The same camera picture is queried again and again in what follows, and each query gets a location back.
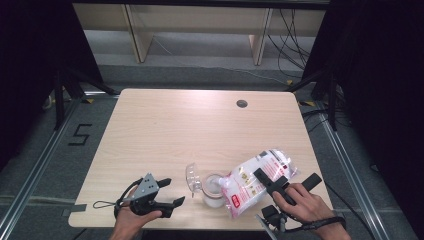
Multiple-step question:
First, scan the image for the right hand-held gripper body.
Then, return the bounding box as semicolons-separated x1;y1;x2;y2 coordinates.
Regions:
254;172;323;240

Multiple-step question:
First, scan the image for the person's left hand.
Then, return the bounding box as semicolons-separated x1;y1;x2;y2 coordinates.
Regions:
113;186;164;236

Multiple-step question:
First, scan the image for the grey tape strip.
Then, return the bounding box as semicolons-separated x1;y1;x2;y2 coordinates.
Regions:
61;203;88;218

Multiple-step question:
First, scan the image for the black wrist strap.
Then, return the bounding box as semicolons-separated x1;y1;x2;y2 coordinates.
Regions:
113;177;144;219
285;216;347;233

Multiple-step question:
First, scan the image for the white sugar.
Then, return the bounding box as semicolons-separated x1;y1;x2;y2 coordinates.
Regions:
203;175;227;208

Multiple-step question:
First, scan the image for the black curtain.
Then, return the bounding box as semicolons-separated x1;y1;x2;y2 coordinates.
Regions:
301;0;424;233
0;0;105;171

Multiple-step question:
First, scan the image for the beige wooden desk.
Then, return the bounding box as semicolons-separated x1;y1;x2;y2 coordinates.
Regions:
72;3;328;66

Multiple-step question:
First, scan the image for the bundle of black cables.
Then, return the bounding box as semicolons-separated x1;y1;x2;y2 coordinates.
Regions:
266;8;318;80

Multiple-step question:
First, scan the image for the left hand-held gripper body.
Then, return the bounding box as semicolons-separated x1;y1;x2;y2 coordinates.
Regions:
128;172;174;219

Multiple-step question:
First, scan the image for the red and white sugar bag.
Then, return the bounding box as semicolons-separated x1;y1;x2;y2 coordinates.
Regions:
218;148;299;220

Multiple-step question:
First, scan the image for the black metal stand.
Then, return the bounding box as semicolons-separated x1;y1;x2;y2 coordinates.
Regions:
52;64;120;132
285;69;338;132

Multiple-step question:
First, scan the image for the thin black cord loop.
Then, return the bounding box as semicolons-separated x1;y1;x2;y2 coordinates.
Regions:
92;200;118;210

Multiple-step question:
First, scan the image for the black floor cable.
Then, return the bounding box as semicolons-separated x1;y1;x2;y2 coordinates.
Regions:
324;182;379;240

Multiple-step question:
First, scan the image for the person's right hand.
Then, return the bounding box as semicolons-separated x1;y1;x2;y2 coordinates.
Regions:
272;182;338;232

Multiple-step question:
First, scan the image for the clear glass jar with lid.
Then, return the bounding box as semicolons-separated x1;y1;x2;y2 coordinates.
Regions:
185;162;230;210

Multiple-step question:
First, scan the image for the aluminium floor rail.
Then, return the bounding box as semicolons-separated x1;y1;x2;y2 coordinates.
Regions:
316;106;389;240
0;96;82;231

